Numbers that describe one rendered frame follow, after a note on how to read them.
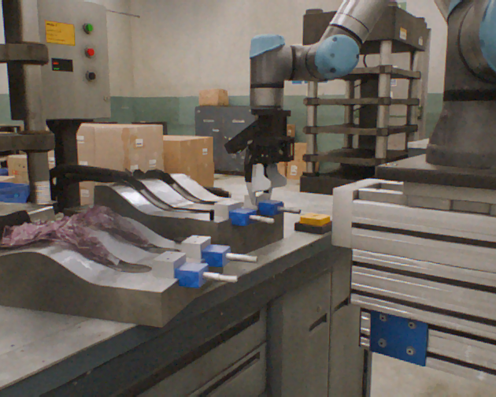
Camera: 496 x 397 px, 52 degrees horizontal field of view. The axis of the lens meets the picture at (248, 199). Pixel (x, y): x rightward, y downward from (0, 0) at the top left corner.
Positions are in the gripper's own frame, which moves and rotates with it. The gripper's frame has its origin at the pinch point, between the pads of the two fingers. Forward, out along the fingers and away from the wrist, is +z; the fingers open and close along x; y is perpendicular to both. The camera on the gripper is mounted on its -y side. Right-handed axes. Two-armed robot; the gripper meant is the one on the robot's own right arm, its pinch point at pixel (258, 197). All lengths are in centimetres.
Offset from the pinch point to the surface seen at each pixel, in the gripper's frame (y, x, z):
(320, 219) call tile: 6.9, 18.1, 7.6
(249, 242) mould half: 2.0, -6.5, 8.8
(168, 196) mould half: -22.5, -5.7, 1.1
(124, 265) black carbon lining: -0.9, -39.9, 5.7
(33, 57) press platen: -70, -8, -34
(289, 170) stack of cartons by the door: -330, 590, 78
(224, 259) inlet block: 11.0, -27.5, 5.8
